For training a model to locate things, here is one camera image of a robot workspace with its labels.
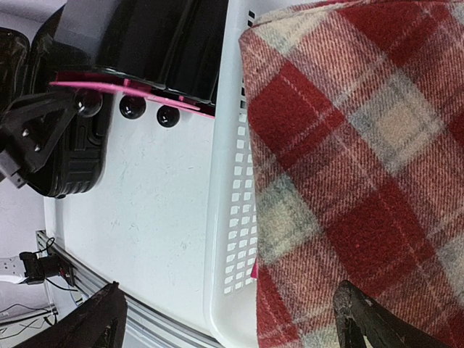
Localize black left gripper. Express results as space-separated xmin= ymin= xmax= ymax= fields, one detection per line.
xmin=1 ymin=90 xmax=77 ymax=189

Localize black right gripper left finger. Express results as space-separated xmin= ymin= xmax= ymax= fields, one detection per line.
xmin=17 ymin=282 xmax=128 ymax=348

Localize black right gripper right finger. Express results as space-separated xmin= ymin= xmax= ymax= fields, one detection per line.
xmin=332 ymin=280 xmax=463 ymax=347

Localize black ribbed hard-shell suitcase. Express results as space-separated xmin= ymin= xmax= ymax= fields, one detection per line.
xmin=1 ymin=28 xmax=114 ymax=198

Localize pink garment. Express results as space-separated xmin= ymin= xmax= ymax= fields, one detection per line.
xmin=251 ymin=261 xmax=258 ymax=279

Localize white perforated plastic basket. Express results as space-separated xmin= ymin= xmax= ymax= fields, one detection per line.
xmin=204 ymin=1 xmax=258 ymax=347

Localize black pink drawer organizer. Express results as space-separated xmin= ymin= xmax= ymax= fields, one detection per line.
xmin=28 ymin=0 xmax=229 ymax=130

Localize red plaid garment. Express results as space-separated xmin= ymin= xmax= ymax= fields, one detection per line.
xmin=239 ymin=1 xmax=463 ymax=347

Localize aluminium rail frame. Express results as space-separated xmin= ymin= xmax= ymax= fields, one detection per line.
xmin=36 ymin=231 xmax=221 ymax=347

